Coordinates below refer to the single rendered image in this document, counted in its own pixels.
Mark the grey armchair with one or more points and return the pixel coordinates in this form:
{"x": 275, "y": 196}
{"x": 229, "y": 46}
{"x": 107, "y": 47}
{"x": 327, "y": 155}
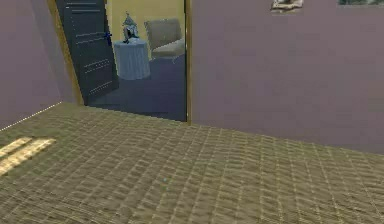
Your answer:
{"x": 165, "y": 38}

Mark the pale blue round side table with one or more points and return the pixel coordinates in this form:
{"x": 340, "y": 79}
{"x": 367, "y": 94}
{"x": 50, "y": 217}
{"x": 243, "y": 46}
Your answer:
{"x": 132, "y": 60}

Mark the grey blue table lamp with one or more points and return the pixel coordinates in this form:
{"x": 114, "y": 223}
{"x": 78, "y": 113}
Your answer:
{"x": 129, "y": 28}

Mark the dark blue room door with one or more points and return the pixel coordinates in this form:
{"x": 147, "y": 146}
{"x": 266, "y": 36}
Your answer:
{"x": 88, "y": 50}

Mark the pale framed wall picture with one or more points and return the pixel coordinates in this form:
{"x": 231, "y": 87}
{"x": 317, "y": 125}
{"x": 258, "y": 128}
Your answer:
{"x": 287, "y": 4}

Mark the dark green framed wall picture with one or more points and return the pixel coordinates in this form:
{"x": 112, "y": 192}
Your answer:
{"x": 361, "y": 1}

